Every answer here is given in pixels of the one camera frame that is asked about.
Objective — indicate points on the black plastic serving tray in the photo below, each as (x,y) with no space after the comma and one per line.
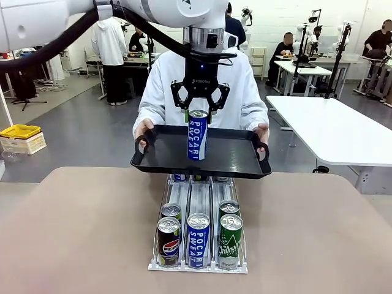
(229,156)

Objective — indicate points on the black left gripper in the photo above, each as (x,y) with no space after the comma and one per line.
(202,76)

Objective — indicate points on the white shelf cart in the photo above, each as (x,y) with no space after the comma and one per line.
(258,61)

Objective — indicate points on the person's left hand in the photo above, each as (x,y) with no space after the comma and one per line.
(262,129)

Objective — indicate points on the person in white hoodie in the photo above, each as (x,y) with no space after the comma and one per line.
(165,85)

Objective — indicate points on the green Chilsung can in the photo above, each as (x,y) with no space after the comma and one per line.
(229,207)
(223,178)
(230,245)

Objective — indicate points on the green can second row left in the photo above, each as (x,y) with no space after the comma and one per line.
(171,209)

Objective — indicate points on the blue Pocari Sweat can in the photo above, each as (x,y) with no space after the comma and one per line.
(198,245)
(197,137)
(179,177)

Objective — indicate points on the man white hoodie black trousers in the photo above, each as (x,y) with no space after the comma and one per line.
(108,46)

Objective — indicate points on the large white table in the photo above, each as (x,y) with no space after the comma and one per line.
(321,128)

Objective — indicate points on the black tripod with bag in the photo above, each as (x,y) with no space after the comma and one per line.
(26,88)

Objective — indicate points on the black Pepsi can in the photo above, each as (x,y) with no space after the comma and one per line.
(200,177)
(168,245)

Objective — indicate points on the person's left forearm white sleeve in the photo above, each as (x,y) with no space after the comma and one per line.
(257,114)

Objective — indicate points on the seated person in black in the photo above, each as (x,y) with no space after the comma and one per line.
(278,58)

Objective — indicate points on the tall black camera stand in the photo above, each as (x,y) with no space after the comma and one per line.
(337,61)

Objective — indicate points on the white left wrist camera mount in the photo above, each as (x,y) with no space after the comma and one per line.
(232,40)

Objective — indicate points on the person's right forearm white sleeve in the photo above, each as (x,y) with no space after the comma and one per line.
(147,113)

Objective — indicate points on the yellow and white crate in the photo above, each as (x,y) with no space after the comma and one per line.
(21,131)

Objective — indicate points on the person's right hand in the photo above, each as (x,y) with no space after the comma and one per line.
(144,127)

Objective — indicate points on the white humanoid robot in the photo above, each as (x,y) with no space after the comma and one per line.
(246,15)

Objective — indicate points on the person in navy clothes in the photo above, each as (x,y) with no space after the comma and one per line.
(235,27)

